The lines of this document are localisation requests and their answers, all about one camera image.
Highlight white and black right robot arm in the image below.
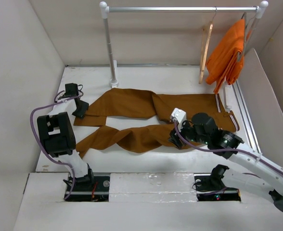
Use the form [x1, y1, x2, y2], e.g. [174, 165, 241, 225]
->
[169, 108, 283, 212]

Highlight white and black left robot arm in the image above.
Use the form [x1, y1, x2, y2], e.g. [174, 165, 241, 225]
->
[30, 83, 95, 191]

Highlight empty wooden hanger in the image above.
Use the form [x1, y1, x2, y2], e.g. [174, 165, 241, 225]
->
[199, 7, 217, 84]

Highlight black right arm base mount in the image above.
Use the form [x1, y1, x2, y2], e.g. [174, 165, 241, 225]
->
[192, 165, 241, 202]

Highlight brown trousers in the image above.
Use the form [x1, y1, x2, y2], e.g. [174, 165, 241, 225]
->
[74, 89, 240, 157]

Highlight white and metal clothes rack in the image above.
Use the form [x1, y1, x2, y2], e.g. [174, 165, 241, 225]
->
[99, 0, 269, 109]

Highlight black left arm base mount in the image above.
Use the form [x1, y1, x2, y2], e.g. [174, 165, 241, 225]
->
[63, 173, 110, 202]

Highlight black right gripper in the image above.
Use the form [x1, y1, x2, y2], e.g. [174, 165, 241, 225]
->
[167, 119, 209, 149]

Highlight orange hanging garment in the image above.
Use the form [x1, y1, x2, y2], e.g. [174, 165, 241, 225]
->
[206, 19, 245, 94]

